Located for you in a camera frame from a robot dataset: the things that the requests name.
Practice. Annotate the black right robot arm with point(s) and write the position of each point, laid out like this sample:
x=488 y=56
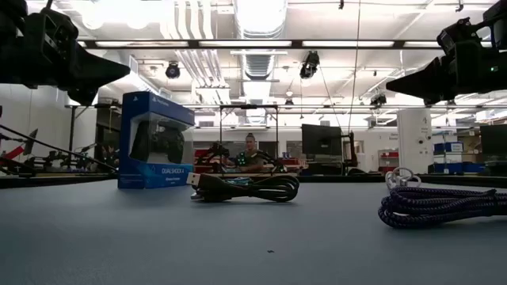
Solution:
x=497 y=16

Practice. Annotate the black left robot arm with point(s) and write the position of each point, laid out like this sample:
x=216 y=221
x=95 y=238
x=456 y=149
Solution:
x=10 y=10

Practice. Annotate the black background frame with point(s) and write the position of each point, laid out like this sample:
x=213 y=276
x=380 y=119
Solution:
x=248 y=107

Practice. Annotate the clear plastic bag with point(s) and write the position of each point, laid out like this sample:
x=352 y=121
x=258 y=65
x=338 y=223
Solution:
x=402 y=179

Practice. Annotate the blue PlayStation controller box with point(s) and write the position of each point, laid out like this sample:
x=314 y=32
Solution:
x=152 y=138

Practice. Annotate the person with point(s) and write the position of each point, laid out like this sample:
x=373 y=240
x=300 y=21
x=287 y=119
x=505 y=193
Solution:
x=250 y=156

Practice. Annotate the blue storage bin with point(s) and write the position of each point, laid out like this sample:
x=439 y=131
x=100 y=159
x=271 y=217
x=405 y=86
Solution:
x=448 y=147

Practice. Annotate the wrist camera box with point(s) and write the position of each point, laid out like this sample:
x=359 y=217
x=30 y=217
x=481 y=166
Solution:
x=51 y=29
x=459 y=35

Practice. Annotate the black overhead frame bar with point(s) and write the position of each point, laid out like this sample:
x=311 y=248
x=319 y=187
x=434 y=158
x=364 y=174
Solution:
x=245 y=44

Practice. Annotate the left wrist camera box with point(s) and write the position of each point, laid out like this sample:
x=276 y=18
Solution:
x=51 y=29

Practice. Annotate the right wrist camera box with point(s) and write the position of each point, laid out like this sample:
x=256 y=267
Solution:
x=459 y=35

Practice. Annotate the black monitor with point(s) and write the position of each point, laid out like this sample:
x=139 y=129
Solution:
x=321 y=140
x=494 y=139

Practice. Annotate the black ceiling camera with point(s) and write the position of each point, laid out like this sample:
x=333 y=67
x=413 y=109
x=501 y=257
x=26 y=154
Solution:
x=172 y=70
x=309 y=65

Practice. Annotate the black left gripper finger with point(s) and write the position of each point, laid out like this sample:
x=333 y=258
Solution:
x=85 y=97
x=99 y=73

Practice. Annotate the white pillar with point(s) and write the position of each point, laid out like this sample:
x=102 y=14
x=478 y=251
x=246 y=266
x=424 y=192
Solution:
x=414 y=138

